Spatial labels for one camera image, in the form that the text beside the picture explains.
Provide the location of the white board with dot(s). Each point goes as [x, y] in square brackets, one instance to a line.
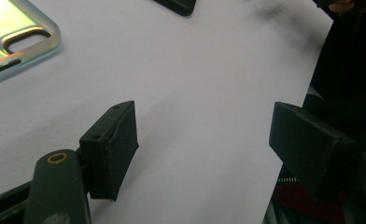
[203, 77]

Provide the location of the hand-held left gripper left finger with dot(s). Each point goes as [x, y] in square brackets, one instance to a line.
[109, 152]

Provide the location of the pink-blue gradient phone case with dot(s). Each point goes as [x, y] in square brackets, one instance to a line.
[0, 18]

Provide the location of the dark red garment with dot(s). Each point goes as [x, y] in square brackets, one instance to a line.
[296, 199]

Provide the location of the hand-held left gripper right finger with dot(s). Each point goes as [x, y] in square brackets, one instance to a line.
[308, 146]

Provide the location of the black phone case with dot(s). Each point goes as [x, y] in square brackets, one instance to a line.
[178, 6]

